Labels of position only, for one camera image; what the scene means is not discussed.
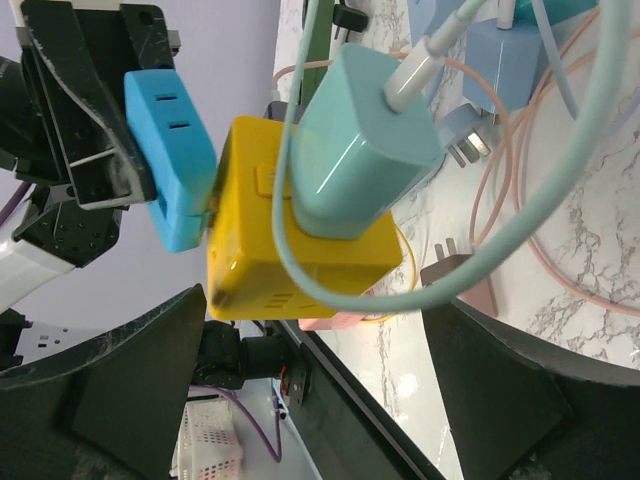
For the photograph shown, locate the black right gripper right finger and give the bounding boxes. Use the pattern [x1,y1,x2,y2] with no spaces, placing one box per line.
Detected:
[422,301,639,479]

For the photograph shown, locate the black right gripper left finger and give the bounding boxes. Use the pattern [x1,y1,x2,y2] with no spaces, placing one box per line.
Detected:
[1,284,206,479]

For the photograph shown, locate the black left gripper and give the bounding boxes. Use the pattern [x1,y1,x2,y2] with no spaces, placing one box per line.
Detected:
[1,1,156,268]

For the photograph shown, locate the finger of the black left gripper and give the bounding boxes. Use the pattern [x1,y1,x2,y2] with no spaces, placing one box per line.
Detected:
[117,4,175,72]

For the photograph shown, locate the blue plug adapter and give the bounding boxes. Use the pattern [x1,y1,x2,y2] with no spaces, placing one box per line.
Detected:
[124,69,218,253]

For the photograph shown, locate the pink plug adapter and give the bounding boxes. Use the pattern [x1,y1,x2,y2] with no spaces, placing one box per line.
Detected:
[419,237,500,317]

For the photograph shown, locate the yellow charging cable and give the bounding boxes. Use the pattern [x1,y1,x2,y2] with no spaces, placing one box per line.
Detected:
[359,227,419,325]

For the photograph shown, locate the yellow cube socket hub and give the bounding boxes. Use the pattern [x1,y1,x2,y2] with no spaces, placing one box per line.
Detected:
[206,116,403,321]

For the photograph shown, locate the pink cube socket adapter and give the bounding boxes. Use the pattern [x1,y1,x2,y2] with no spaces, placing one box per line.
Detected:
[298,311,366,331]

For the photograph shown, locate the light teal charger plug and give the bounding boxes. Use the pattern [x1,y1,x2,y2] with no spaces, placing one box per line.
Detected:
[288,44,444,240]

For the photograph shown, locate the teal power strip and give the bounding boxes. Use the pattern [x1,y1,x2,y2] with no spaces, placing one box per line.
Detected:
[514,0,599,25]

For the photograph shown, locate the green power strip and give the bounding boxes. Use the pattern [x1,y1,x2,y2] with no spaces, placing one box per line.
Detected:
[299,0,335,105]

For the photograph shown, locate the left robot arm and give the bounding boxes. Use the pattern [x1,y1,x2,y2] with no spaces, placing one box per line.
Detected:
[1,1,175,309]

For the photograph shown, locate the white plastic basket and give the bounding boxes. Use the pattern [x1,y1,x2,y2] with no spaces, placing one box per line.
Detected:
[170,398,243,480]

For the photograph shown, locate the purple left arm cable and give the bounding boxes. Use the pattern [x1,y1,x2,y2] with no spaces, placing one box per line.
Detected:
[187,384,284,462]

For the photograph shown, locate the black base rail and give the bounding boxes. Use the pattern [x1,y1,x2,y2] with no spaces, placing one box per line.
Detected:
[241,320,443,479]

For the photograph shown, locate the light teal charging cable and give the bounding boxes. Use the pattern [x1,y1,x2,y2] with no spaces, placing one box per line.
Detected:
[272,0,631,314]

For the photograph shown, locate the pink thin cable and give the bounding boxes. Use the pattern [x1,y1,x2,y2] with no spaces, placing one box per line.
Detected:
[272,9,640,317]

